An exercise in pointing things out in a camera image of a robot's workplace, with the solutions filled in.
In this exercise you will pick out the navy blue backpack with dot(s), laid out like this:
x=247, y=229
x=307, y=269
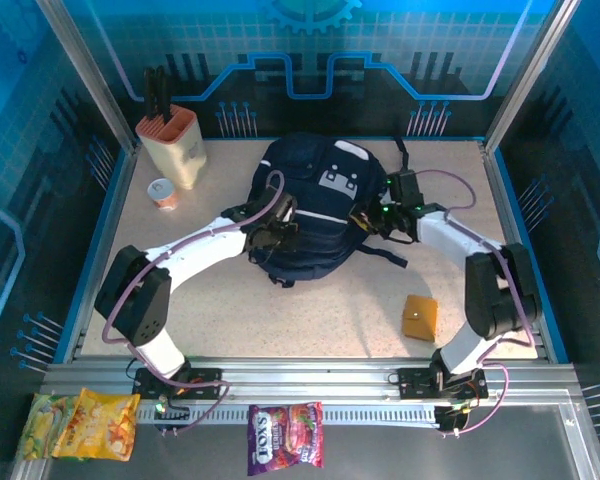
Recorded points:
x=320, y=235

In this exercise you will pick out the aluminium frame rail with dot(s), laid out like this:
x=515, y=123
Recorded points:
x=305, y=382

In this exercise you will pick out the purple Fox's berries candy bag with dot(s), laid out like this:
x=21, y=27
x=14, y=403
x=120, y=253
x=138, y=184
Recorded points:
x=285, y=437

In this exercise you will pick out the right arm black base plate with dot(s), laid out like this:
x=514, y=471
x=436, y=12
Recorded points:
x=415, y=382

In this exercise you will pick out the aluminium frame post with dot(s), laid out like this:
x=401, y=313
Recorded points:
x=90, y=75
x=530, y=75

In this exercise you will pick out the green yellow snack bag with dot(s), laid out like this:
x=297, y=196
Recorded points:
x=37, y=425

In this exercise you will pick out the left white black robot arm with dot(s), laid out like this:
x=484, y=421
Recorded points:
x=205, y=245

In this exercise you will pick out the beige knife block pink top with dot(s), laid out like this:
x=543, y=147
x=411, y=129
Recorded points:
x=177, y=155

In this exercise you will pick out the small tin can pink label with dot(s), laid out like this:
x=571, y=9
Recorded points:
x=163, y=196

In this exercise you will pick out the yellow chips bag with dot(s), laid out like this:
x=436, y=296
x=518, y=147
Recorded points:
x=100, y=425

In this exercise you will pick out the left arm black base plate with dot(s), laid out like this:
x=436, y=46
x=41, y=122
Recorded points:
x=205, y=387

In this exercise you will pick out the small black controller board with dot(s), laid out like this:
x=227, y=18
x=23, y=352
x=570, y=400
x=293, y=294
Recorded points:
x=450, y=420
x=172, y=420

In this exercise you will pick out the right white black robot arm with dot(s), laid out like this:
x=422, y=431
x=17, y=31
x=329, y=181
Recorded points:
x=445, y=230

